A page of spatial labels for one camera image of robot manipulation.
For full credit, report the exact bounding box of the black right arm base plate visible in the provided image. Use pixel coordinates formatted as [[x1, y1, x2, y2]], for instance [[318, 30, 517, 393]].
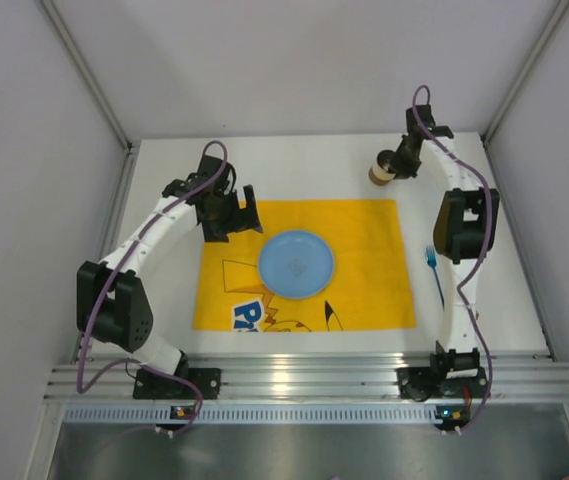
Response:
[[396, 367, 488, 402]]

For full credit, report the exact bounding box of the blue metal fork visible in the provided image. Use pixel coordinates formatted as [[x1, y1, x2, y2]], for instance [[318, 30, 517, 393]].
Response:
[[424, 245, 445, 308]]

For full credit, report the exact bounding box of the light blue plastic plate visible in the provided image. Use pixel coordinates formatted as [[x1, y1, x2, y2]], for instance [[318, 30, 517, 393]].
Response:
[[257, 230, 336, 300]]

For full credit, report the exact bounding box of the perforated metal cable tray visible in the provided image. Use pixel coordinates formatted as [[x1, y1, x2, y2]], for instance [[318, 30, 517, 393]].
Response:
[[64, 404, 468, 426]]

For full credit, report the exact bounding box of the steel cup with brown base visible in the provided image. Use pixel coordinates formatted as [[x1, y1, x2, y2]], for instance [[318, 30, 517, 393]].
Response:
[[368, 150, 396, 186]]

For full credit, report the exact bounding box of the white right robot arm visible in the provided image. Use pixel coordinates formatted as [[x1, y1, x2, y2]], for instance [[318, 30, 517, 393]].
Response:
[[398, 104, 500, 402]]

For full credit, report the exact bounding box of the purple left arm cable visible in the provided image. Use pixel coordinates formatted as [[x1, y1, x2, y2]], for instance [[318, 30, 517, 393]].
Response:
[[74, 140, 238, 436]]

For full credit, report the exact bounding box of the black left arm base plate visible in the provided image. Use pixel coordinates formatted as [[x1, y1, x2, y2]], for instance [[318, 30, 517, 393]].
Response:
[[132, 368, 222, 400]]

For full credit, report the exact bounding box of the aluminium table edge rail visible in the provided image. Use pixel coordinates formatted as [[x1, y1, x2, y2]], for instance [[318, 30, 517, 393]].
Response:
[[44, 353, 569, 404]]

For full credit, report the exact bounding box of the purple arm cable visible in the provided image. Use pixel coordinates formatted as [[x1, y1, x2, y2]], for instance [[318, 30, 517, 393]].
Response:
[[412, 84, 495, 431], [74, 140, 238, 436]]

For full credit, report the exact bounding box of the yellow printed cloth mat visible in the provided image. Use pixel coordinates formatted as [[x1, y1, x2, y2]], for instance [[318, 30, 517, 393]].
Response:
[[193, 199, 416, 333]]

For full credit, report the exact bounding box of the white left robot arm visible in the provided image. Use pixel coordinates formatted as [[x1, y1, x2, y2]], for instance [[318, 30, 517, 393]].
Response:
[[76, 154, 262, 380]]

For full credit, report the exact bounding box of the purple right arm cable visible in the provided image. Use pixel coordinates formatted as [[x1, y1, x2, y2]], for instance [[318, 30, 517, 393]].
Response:
[[412, 84, 495, 431]]

